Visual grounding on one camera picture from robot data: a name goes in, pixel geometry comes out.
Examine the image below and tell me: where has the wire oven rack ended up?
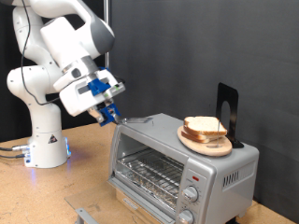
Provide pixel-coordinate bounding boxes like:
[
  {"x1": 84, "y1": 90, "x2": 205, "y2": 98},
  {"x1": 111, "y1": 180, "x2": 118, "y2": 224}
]
[{"x1": 116, "y1": 148, "x2": 185, "y2": 209}]

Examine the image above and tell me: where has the thin metal rod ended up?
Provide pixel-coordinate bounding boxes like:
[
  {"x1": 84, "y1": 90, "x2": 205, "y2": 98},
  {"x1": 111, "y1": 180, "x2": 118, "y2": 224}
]
[{"x1": 216, "y1": 119, "x2": 221, "y2": 147}]

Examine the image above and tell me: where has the silver oven control knob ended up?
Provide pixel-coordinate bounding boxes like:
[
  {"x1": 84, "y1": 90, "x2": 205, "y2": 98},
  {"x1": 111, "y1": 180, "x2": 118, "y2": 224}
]
[
  {"x1": 181, "y1": 186, "x2": 200, "y2": 203},
  {"x1": 178, "y1": 209, "x2": 195, "y2": 224}
]

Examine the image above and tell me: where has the blue metal bracket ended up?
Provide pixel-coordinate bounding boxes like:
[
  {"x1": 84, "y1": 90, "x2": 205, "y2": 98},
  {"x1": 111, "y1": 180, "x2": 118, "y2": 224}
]
[{"x1": 74, "y1": 207, "x2": 101, "y2": 224}]

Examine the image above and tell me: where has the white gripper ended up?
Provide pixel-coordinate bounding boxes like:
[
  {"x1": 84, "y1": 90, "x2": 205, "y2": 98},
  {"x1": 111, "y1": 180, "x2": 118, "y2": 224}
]
[{"x1": 59, "y1": 68, "x2": 126, "y2": 124}]

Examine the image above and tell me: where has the silver toaster oven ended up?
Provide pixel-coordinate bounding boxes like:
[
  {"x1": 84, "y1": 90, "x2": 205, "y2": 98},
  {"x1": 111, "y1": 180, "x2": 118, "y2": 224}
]
[{"x1": 107, "y1": 112, "x2": 260, "y2": 224}]

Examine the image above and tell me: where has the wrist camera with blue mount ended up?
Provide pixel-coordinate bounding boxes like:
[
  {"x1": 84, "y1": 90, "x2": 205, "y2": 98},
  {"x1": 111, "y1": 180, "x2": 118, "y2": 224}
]
[{"x1": 87, "y1": 77, "x2": 126, "y2": 100}]

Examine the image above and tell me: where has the black base cable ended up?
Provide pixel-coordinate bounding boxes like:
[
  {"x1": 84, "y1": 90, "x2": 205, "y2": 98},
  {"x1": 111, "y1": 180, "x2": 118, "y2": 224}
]
[{"x1": 0, "y1": 153, "x2": 26, "y2": 160}]

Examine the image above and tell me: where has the glass oven door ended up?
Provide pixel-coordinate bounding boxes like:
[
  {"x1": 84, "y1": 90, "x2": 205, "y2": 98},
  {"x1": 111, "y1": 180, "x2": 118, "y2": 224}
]
[{"x1": 64, "y1": 177, "x2": 176, "y2": 224}]

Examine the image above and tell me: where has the vertical metal pole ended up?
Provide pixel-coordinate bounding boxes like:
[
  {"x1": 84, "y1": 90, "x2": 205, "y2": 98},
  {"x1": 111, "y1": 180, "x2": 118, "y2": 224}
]
[{"x1": 104, "y1": 0, "x2": 110, "y2": 68}]

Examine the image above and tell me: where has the base cable with silver connector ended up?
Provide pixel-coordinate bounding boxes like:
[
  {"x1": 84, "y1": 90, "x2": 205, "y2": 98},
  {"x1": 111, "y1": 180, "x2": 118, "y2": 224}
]
[{"x1": 0, "y1": 143, "x2": 31, "y2": 152}]

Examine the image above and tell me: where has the black metal bookend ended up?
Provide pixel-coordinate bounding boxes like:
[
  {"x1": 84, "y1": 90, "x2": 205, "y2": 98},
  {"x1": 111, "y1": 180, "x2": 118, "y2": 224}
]
[{"x1": 215, "y1": 82, "x2": 245, "y2": 149}]

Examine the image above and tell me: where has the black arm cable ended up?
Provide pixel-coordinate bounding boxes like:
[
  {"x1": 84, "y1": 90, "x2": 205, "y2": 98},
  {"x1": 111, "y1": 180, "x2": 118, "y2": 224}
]
[{"x1": 19, "y1": 0, "x2": 61, "y2": 106}]

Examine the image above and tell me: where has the round wooden plate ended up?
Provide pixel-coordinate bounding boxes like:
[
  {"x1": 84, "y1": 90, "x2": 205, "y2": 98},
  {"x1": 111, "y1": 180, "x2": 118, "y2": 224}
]
[{"x1": 177, "y1": 124, "x2": 234, "y2": 158}]

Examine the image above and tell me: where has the white bread slice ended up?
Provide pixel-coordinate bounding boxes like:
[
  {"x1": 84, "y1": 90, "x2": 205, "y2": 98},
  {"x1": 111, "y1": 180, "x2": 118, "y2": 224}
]
[
  {"x1": 180, "y1": 130, "x2": 213, "y2": 145},
  {"x1": 182, "y1": 124, "x2": 229, "y2": 141},
  {"x1": 183, "y1": 116, "x2": 228, "y2": 137}
]

